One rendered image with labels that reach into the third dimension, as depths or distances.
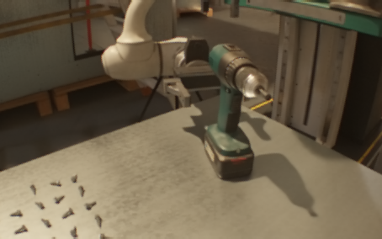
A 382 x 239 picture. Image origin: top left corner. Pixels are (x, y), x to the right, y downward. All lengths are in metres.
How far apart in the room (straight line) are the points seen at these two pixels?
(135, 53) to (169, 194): 0.43
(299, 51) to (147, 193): 1.01
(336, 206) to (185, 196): 0.28
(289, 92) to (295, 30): 0.29
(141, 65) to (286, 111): 0.80
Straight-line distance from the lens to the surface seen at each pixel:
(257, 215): 0.53
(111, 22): 2.26
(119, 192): 0.57
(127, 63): 0.86
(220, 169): 0.58
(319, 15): 1.05
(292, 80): 1.41
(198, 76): 0.74
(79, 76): 2.59
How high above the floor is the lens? 1.02
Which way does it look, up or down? 28 degrees down
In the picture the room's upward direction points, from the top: straight up
